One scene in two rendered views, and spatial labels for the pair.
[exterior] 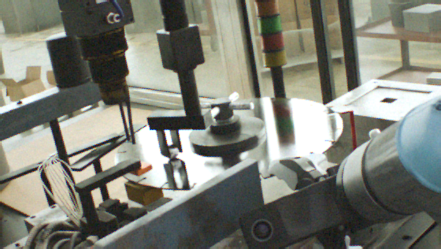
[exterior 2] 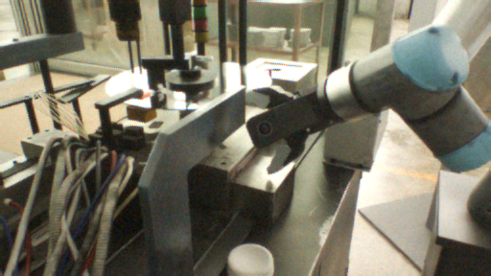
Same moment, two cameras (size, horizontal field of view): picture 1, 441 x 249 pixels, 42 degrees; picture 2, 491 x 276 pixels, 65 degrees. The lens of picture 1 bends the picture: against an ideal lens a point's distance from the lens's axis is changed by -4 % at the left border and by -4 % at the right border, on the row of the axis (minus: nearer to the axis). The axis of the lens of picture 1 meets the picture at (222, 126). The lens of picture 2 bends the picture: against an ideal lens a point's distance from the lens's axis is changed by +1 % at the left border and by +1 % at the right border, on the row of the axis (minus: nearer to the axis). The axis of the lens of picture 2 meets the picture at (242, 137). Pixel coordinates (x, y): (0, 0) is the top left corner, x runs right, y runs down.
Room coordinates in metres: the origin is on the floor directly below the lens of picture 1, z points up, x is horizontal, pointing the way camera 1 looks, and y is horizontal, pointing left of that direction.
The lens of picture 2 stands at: (0.07, 0.20, 1.17)
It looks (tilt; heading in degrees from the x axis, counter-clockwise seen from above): 25 degrees down; 336
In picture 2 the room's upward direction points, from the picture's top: straight up
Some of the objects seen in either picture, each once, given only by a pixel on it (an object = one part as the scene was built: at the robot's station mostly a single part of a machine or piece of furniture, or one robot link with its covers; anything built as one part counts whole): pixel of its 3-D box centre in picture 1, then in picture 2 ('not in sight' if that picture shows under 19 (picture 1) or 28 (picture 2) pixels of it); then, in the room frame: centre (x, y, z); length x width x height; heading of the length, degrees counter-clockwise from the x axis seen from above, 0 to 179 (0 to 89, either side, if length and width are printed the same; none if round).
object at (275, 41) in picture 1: (272, 40); (199, 24); (1.08, -0.12, 1.02); 0.05 x 0.04 x 0.03; 40
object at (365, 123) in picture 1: (391, 138); (275, 95); (0.97, -0.30, 0.82); 0.18 x 0.18 x 0.15; 40
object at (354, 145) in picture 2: not in sight; (362, 116); (0.75, -0.42, 0.82); 0.28 x 0.11 x 0.15; 130
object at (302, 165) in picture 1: (304, 179); (273, 101); (0.58, -0.08, 0.97); 0.09 x 0.02 x 0.05; 19
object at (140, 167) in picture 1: (117, 194); (125, 113); (0.67, 0.14, 0.95); 0.10 x 0.03 x 0.07; 130
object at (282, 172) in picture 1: (301, 164); (263, 93); (0.63, -0.08, 0.96); 0.09 x 0.06 x 0.03; 19
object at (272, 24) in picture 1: (269, 24); (198, 11); (1.08, -0.12, 1.05); 0.05 x 0.04 x 0.03; 40
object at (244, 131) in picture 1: (225, 128); (190, 74); (0.80, 0.00, 0.96); 0.11 x 0.11 x 0.03
